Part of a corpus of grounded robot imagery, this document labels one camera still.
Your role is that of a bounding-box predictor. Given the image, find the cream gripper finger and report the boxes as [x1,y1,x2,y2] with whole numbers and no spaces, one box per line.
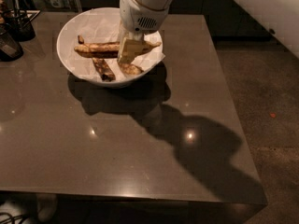
[118,37,145,63]
[119,21,144,44]

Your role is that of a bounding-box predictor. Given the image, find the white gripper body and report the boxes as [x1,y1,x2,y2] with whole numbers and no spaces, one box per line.
[120,0,169,34]

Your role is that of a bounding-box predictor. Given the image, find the long spotted top banana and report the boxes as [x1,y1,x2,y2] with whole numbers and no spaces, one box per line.
[74,41,162,59]

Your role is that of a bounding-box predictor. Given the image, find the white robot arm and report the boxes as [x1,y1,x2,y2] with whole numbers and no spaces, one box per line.
[119,0,299,61]

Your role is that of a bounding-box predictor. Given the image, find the dark banana right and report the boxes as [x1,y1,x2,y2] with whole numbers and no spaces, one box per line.
[119,63,143,76]

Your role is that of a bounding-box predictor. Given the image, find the dark banana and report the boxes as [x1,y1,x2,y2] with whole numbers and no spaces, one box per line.
[74,35,119,81]
[119,63,143,76]

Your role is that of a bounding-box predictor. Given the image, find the white ceramic bowl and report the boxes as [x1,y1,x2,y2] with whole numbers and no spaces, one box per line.
[56,7,164,89]

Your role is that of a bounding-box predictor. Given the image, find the dark banana left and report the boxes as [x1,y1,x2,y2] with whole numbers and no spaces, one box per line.
[74,35,119,81]

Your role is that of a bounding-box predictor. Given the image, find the white paper liner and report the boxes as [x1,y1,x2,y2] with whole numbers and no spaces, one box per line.
[64,7,165,82]

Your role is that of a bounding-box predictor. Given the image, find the white object under table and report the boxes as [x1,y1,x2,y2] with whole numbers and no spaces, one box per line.
[0,192,58,224]

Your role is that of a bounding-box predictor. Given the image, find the black wire utensil holder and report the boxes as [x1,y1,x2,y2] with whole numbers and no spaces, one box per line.
[3,0,36,42]

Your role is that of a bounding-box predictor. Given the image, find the black cable under table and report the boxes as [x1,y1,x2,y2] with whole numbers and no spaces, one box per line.
[0,212,37,224]

